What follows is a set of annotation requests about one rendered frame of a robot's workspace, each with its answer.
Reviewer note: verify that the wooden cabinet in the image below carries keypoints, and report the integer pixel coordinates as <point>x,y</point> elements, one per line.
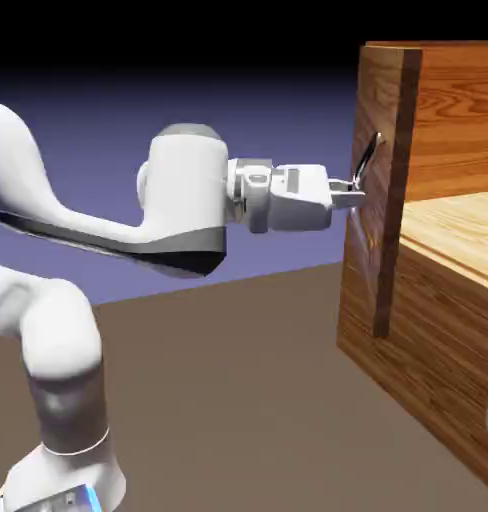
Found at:
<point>452,120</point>

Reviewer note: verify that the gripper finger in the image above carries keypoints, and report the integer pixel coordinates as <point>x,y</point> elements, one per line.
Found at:
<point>348,199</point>
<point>340,185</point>

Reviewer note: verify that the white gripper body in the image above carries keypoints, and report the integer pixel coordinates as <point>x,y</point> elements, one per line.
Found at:
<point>304,208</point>

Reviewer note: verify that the wooden cabinet door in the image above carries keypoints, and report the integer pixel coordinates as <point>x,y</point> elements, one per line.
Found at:
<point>372,104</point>

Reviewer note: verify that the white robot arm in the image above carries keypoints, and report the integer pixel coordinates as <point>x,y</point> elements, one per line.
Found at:
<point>180,188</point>

